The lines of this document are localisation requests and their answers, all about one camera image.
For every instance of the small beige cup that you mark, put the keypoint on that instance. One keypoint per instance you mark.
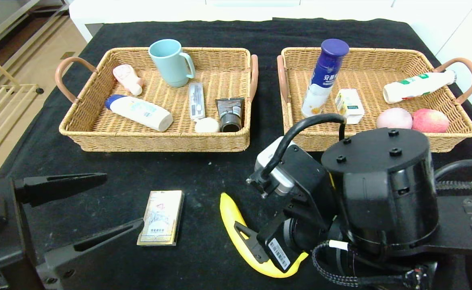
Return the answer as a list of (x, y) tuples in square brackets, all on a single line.
[(207, 125)]

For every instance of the yellow banana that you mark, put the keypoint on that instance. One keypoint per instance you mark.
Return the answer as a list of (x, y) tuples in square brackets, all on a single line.
[(229, 209)]

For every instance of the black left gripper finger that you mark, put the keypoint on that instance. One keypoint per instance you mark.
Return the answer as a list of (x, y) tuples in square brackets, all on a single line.
[(58, 266), (58, 187)]

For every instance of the black right camera mount bracket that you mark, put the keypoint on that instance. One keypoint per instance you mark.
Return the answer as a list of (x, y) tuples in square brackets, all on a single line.
[(308, 173)]

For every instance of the small pink bottle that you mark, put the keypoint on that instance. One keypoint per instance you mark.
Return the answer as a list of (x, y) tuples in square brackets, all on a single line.
[(126, 77)]

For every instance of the white bottle dark blue cap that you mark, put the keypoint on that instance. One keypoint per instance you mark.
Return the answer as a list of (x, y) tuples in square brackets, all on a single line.
[(326, 68)]

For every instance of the red peach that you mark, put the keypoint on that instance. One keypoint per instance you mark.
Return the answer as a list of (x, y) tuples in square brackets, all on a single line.
[(431, 121)]

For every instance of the pale pink egg-shaped ball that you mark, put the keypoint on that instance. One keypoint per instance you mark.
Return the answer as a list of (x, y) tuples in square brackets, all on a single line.
[(394, 119)]

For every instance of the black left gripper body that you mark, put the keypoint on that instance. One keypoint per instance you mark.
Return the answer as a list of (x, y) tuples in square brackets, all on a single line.
[(3, 217)]

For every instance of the grey metal shelf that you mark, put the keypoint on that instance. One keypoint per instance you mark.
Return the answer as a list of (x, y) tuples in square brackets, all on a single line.
[(2, 16)]

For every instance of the black table cloth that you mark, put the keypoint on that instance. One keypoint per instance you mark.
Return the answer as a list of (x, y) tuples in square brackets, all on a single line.
[(179, 173)]

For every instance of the white lotion bottle blue cap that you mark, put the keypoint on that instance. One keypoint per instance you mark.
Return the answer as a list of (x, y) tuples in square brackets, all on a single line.
[(142, 112)]

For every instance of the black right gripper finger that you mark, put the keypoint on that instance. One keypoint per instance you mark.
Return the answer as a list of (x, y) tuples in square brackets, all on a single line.
[(256, 249)]

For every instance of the grey toothbrush travel case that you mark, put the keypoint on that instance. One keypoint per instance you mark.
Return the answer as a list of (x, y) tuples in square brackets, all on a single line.
[(196, 100)]

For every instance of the black face wash tube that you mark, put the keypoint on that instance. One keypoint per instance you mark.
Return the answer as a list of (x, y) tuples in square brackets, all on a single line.
[(229, 112)]

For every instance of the gold playing card box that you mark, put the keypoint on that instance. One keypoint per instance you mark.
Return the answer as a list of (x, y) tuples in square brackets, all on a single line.
[(161, 217)]

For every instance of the light blue mug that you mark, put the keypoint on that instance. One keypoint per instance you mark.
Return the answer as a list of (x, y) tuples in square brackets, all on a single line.
[(171, 66)]

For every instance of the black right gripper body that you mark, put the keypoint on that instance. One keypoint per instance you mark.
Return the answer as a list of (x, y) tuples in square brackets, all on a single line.
[(277, 249)]

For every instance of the white drink bottle green label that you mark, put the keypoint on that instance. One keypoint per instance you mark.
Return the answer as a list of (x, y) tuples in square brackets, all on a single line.
[(409, 88)]

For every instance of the beige metal rack with wheels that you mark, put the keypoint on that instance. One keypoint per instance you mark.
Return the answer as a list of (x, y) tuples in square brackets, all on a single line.
[(2, 117)]

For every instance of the small white drink carton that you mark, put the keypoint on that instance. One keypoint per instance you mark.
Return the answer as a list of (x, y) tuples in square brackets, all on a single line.
[(349, 104)]

